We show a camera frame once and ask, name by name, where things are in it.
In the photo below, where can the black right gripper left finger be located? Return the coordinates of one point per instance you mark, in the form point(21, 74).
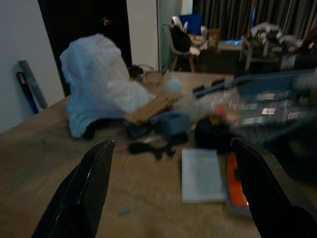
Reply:
point(87, 188)

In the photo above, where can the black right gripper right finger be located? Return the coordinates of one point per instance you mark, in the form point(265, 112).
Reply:
point(262, 188)

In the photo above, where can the white plastic trash bag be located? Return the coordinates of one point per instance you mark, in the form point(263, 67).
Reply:
point(99, 84)

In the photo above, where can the orange and grey flat tool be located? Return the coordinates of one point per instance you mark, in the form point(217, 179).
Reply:
point(236, 188)

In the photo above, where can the white paper booklet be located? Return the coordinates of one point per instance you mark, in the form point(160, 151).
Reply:
point(201, 176)

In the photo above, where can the black round case yellow spot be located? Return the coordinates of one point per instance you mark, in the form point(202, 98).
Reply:
point(213, 129)

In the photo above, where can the blue open tool case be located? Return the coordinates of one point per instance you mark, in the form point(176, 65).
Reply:
point(277, 99)

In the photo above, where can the brown cardboard piece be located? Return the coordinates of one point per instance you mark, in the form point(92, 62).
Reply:
point(151, 107)

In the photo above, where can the blue fabric pouch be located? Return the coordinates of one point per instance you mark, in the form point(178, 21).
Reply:
point(171, 122)

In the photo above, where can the blue rolled mat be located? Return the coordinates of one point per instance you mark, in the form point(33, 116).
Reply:
point(31, 84)

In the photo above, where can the white side table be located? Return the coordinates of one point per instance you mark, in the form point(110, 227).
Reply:
point(255, 47)

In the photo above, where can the clothes pile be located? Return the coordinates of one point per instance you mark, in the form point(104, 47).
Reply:
point(275, 32)

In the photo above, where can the white chair wooden legs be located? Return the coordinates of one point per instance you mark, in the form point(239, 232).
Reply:
point(183, 47)

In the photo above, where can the grey curtain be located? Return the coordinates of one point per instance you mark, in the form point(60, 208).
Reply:
point(247, 17)

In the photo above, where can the black backpack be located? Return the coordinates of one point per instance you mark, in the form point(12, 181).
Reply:
point(180, 37)

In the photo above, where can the blue board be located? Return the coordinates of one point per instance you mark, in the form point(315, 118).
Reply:
point(190, 22)

